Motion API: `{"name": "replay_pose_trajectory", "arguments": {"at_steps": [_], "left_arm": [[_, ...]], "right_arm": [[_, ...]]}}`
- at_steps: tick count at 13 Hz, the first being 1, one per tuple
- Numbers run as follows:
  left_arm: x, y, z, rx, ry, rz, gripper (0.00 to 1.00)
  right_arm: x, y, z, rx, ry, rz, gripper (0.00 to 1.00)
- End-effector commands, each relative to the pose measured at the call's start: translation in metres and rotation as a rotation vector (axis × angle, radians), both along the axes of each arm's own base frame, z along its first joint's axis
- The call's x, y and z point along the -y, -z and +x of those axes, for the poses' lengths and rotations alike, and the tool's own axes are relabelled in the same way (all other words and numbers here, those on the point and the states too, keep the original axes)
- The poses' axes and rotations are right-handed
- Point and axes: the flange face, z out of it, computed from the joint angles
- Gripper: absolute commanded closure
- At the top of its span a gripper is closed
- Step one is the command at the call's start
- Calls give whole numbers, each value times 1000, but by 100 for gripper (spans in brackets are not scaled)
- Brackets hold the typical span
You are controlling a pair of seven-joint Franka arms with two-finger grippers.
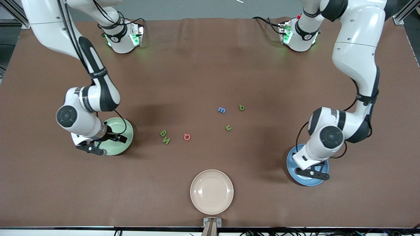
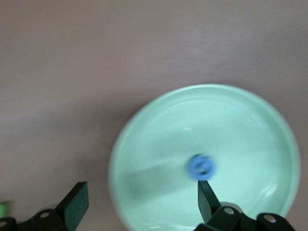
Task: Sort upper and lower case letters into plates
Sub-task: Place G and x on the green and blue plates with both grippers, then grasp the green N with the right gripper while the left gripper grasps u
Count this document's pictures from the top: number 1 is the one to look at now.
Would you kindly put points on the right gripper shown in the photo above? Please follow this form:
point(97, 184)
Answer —
point(112, 136)

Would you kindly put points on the green letter B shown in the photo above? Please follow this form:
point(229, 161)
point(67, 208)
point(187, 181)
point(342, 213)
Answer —
point(163, 132)

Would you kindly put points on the beige plate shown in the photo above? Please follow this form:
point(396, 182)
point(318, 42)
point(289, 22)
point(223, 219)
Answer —
point(212, 192)

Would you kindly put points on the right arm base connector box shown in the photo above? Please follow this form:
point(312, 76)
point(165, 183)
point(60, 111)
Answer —
point(137, 34)

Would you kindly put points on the grey metal bracket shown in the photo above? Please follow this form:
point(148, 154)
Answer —
point(205, 222)

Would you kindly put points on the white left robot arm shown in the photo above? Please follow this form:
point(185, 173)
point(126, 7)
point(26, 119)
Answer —
point(354, 49)

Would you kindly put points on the aluminium frame profile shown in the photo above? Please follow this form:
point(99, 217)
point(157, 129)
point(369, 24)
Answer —
point(398, 19)
point(16, 14)

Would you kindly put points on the blue letter m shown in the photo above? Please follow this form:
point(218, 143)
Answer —
point(221, 110)

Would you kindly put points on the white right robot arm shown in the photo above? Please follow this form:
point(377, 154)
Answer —
point(98, 98)

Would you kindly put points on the green letter N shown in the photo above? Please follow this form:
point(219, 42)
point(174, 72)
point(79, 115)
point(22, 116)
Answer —
point(166, 141)

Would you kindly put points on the blue plate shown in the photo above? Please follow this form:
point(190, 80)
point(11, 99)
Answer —
point(308, 182)

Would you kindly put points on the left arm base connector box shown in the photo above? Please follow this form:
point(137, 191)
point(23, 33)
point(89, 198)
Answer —
point(284, 32)

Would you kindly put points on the red letter Q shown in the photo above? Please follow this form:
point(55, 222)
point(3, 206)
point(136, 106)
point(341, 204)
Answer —
point(185, 137)

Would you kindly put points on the green plate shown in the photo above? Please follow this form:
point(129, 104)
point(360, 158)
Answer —
point(118, 149)

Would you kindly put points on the brown table mat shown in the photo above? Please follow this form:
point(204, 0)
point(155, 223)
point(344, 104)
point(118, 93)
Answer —
point(229, 65)

